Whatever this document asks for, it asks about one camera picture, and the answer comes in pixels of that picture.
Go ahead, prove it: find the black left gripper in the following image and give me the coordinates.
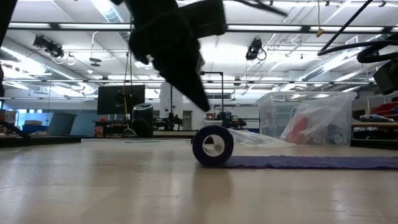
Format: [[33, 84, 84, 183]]
[[124, 0, 211, 113]]

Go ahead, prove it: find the blue elastic bandage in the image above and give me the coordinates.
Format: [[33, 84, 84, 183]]
[[192, 124, 398, 170]]

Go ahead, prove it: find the clear plastic zip bag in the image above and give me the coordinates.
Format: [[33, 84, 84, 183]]
[[228, 128, 297, 149]]

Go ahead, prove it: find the black monitor screen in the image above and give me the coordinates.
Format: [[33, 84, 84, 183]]
[[96, 85, 146, 115]]

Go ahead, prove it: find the clear plastic storage bin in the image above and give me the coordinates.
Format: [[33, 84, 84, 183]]
[[256, 91, 358, 146]]

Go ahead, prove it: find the red item in bin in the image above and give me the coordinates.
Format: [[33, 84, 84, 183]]
[[284, 113, 309, 144]]

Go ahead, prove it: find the crumpled clear plastic bag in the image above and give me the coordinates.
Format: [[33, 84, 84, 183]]
[[279, 104, 352, 146]]

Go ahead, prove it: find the yellow hanging tag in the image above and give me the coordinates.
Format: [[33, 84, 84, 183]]
[[315, 0, 326, 38]]

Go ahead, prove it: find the blue box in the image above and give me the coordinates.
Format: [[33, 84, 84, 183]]
[[21, 124, 48, 134]]

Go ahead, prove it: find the wooden workbench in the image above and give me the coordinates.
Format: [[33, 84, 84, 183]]
[[351, 121, 398, 129]]

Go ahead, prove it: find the red storage bin rack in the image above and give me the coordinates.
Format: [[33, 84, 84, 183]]
[[369, 101, 398, 116]]

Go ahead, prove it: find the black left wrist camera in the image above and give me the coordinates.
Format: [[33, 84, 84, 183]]
[[178, 0, 228, 40]]

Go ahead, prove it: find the yellow handled broom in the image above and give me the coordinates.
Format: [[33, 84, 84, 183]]
[[123, 96, 138, 138]]

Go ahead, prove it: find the black ceiling camera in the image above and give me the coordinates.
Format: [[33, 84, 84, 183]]
[[245, 37, 267, 62], [32, 34, 65, 59]]

